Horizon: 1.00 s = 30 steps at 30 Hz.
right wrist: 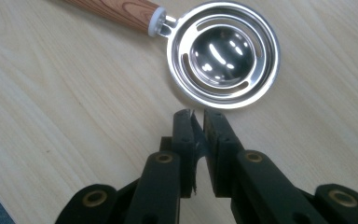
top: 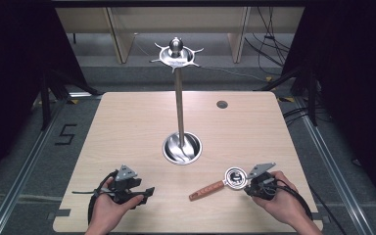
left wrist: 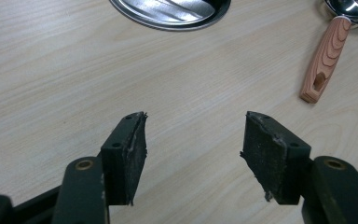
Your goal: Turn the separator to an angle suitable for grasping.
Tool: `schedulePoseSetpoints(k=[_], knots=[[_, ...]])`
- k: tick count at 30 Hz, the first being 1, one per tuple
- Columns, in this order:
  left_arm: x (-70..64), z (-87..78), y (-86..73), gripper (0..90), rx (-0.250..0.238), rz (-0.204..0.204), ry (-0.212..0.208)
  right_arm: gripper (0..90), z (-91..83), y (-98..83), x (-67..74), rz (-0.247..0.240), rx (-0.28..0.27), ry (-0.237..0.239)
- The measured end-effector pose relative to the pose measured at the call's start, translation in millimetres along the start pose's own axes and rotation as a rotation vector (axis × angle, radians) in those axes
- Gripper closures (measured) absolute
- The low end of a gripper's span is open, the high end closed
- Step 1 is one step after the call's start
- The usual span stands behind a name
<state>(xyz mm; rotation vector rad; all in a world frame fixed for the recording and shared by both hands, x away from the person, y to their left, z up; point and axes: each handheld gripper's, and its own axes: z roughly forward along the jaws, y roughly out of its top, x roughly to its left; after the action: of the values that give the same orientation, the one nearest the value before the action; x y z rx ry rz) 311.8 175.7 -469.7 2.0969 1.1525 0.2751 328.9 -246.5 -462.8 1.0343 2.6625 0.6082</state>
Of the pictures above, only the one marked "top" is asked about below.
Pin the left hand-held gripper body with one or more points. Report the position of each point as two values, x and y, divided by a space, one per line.
124 184

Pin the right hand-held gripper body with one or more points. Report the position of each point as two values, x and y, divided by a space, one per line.
261 182

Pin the person's right hand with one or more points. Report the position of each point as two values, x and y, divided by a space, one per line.
280 202

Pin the person's left hand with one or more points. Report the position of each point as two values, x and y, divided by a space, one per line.
111 209

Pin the metal utensil rack stand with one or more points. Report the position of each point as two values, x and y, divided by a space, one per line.
179 107

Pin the black metal stand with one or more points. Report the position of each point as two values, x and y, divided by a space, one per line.
310 94
45 98

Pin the black curtain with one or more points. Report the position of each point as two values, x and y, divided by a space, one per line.
355 81
9 81

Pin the light wooden shelf unit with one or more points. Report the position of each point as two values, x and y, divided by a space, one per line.
182 19

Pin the aluminium floor rail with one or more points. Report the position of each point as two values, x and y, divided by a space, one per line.
333 169
23 169

